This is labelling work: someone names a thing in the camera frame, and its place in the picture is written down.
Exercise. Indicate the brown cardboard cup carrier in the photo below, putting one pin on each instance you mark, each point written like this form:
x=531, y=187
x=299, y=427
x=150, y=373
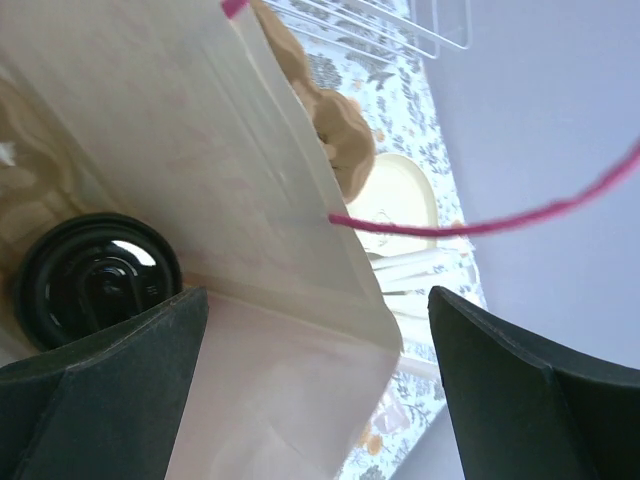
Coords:
x=39, y=182

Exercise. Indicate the floral table mat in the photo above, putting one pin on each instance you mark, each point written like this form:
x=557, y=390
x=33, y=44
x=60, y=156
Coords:
x=396, y=102

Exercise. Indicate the white wire dish rack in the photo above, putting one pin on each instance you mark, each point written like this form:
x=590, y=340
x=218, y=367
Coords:
x=382, y=31

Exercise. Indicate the pink paper gift bag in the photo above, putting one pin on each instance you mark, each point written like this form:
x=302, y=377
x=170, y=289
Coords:
x=177, y=114

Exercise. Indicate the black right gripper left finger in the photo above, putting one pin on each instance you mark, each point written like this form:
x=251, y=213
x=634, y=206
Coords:
x=107, y=406

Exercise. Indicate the white straw holder cup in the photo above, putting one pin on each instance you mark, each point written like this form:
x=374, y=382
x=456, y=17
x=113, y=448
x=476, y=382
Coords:
x=406, y=279

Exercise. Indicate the cream round plate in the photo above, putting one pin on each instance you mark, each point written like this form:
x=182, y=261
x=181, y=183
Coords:
x=396, y=191

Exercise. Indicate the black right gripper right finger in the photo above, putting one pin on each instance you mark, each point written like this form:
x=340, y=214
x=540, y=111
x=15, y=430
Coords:
x=525, y=407

